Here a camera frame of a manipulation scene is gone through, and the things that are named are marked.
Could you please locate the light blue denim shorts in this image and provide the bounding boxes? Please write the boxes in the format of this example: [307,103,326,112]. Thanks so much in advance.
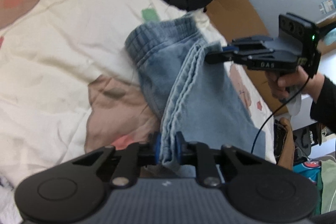
[125,15,276,177]

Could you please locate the person right forearm black sleeve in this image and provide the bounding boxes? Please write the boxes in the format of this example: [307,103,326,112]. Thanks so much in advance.
[310,77,336,133]

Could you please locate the person right hand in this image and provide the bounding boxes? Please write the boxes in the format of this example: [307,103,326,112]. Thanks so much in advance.
[265,67,325,102]

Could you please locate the brown cardboard sheet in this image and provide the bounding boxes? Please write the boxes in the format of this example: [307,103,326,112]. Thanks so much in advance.
[204,0,289,117]

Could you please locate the folded brown garment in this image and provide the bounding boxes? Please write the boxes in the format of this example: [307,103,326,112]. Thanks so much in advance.
[274,118,295,170]

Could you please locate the cream bear print bedsheet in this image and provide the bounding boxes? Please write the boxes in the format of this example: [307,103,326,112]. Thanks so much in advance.
[0,0,276,224]

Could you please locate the teal patterned cloth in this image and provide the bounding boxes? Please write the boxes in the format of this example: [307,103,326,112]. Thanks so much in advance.
[293,160,323,216]

